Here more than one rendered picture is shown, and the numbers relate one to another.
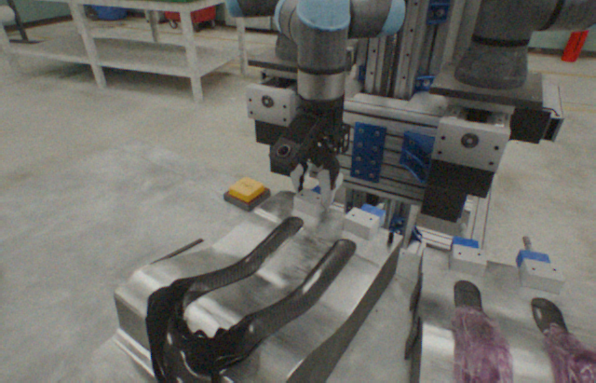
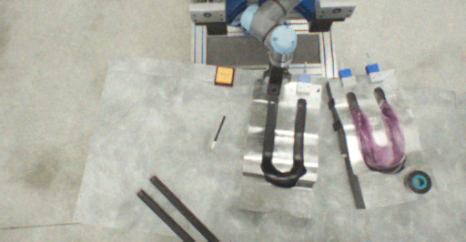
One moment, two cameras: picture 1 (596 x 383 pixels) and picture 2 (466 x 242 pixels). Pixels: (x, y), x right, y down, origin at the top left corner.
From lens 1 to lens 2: 1.01 m
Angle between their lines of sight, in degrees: 42
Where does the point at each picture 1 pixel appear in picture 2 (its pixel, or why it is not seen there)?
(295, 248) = (282, 113)
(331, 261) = (299, 112)
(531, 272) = (372, 80)
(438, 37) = not seen: outside the picture
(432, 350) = (349, 136)
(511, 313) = (368, 100)
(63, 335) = (211, 183)
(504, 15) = not seen: outside the picture
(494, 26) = not seen: outside the picture
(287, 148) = (275, 89)
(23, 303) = (182, 181)
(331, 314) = (311, 136)
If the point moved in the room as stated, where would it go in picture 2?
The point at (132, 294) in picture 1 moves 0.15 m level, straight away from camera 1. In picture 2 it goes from (250, 169) to (214, 148)
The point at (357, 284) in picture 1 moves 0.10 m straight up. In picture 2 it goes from (314, 119) to (319, 112)
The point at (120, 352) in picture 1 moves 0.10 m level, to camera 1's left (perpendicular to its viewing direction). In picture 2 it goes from (249, 182) to (226, 195)
